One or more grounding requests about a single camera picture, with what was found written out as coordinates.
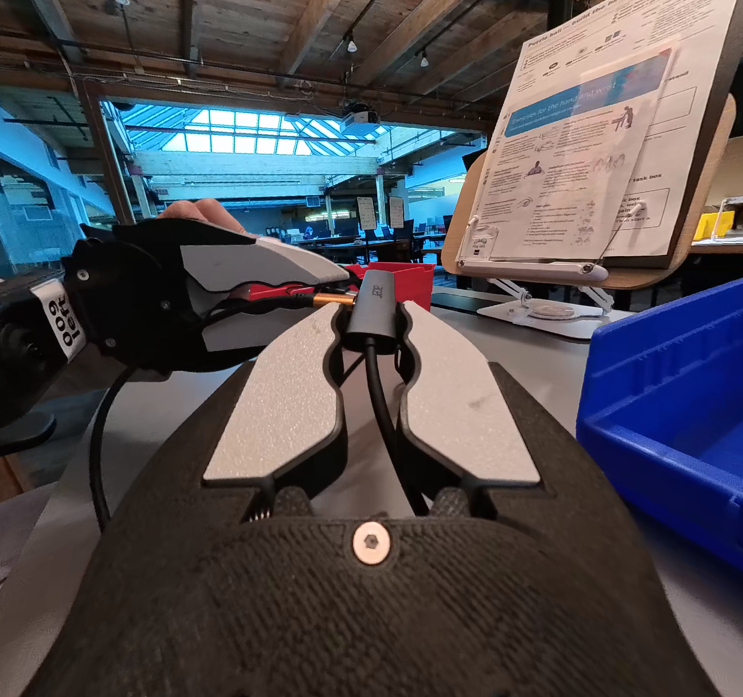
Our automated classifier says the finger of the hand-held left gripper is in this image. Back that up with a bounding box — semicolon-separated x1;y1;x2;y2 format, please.
202;302;317;357
180;237;351;319

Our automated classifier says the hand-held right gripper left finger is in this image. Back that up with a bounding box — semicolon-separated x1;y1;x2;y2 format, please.
202;301;349;499

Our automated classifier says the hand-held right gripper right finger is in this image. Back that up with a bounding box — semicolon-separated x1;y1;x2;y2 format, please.
398;300;542;495

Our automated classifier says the black cable with gold plugs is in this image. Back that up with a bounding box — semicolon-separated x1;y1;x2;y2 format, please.
88;292;357;532

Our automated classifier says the black usb hub cable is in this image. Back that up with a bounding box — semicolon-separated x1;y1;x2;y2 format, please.
363;342;431;517

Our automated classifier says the grey metal usb hub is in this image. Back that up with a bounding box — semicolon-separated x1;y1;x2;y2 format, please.
339;269;407;355

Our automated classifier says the grey desk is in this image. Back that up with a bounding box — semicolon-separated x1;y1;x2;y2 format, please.
0;288;743;697

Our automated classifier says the person's left hand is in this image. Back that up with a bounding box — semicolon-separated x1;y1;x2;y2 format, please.
157;198;260;237

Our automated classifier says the background wooden table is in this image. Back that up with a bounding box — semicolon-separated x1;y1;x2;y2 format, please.
296;236;448;263

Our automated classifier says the red plastic bin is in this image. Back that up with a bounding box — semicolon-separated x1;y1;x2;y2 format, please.
248;262;437;313

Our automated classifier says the black office chair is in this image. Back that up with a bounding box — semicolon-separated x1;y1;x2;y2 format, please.
390;220;420;263

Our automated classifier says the small white card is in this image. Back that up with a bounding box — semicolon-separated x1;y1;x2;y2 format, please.
461;226;501;261

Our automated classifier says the ceiling projector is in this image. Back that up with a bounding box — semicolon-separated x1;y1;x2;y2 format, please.
339;102;384;138

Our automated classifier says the blue plastic bin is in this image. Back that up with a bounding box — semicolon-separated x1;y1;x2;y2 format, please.
576;278;743;571

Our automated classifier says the wooden document stand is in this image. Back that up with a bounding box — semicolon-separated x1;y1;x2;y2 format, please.
440;94;738;343

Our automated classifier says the sleeved hand exercise leaflet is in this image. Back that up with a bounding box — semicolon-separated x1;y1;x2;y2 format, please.
469;41;681;263

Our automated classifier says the yellow plastic bin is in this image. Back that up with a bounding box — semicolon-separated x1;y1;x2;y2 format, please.
693;211;737;242

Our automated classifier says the large white instruction sheet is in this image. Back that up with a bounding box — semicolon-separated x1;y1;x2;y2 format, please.
488;0;743;260

